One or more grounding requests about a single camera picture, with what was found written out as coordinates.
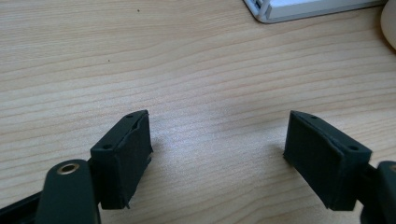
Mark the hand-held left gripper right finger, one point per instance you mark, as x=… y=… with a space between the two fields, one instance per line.
x=323 y=161

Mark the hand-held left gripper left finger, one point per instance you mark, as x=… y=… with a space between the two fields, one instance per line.
x=120 y=168

